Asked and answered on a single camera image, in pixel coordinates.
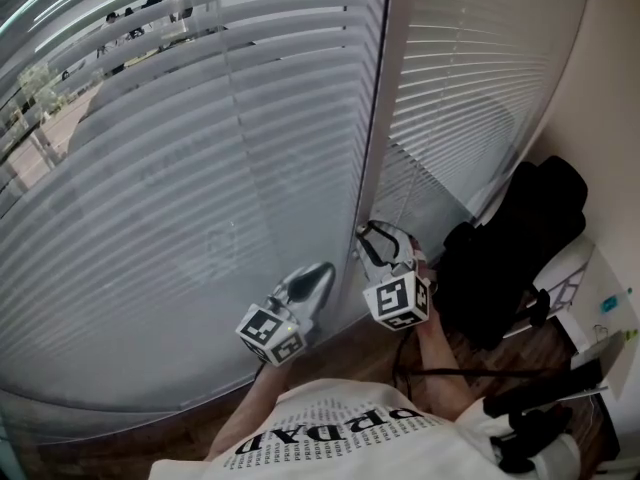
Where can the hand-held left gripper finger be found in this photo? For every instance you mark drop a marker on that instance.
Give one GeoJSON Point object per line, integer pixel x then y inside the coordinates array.
{"type": "Point", "coordinates": [291, 281]}
{"type": "Point", "coordinates": [320, 293]}

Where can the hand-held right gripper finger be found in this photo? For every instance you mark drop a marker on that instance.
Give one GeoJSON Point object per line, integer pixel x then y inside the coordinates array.
{"type": "Point", "coordinates": [405, 248]}
{"type": "Point", "coordinates": [362, 253]}

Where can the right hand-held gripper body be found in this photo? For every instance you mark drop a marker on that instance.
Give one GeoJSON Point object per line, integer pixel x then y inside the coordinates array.
{"type": "Point", "coordinates": [395, 298]}

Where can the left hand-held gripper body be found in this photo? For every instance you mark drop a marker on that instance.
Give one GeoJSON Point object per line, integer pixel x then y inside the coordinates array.
{"type": "Point", "coordinates": [270, 335]}

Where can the white window blinds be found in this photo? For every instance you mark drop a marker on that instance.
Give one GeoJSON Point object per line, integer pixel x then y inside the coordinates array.
{"type": "Point", "coordinates": [150, 218]}
{"type": "Point", "coordinates": [475, 68]}

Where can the person's right forearm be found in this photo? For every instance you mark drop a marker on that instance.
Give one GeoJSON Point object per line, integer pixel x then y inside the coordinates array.
{"type": "Point", "coordinates": [440, 363]}

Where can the person's left forearm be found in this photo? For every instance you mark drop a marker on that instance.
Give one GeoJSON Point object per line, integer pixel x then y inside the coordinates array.
{"type": "Point", "coordinates": [265, 390]}

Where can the person's right hand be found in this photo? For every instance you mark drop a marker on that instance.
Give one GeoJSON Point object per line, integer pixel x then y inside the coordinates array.
{"type": "Point", "coordinates": [422, 263]}

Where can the black office chair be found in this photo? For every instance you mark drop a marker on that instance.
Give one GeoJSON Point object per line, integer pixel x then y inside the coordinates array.
{"type": "Point", "coordinates": [500, 268]}

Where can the white printed shirt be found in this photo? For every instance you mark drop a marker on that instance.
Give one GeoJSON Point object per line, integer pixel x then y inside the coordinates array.
{"type": "Point", "coordinates": [350, 448]}

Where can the white desk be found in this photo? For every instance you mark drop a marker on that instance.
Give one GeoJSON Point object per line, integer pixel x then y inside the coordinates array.
{"type": "Point", "coordinates": [565, 268]}

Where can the black waist bag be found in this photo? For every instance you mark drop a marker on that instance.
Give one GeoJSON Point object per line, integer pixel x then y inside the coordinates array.
{"type": "Point", "coordinates": [530, 423]}

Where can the clear bottle with blue label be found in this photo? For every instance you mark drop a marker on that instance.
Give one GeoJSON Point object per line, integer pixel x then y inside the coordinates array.
{"type": "Point", "coordinates": [610, 304]}

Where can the green bottle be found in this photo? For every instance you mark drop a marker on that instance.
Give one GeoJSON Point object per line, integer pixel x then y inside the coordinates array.
{"type": "Point", "coordinates": [629, 335]}

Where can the white window frame post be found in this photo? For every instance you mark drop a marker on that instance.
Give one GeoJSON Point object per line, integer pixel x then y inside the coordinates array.
{"type": "Point", "coordinates": [387, 118]}

